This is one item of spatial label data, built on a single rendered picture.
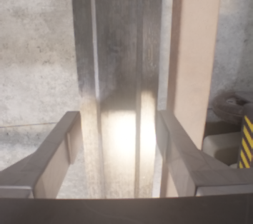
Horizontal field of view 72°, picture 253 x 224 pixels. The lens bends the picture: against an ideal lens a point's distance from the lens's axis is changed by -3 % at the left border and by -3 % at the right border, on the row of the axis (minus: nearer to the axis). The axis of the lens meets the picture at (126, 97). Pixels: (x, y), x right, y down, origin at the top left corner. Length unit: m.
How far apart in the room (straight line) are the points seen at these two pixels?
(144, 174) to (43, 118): 0.55
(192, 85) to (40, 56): 0.48
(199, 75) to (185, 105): 0.05
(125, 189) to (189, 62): 0.21
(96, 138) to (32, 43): 0.52
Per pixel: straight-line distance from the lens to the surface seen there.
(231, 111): 0.56
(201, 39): 0.31
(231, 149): 0.64
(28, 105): 0.70
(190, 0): 0.30
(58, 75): 0.63
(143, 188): 0.20
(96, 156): 0.17
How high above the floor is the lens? 0.58
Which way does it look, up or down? 73 degrees down
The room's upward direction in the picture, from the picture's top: 176 degrees clockwise
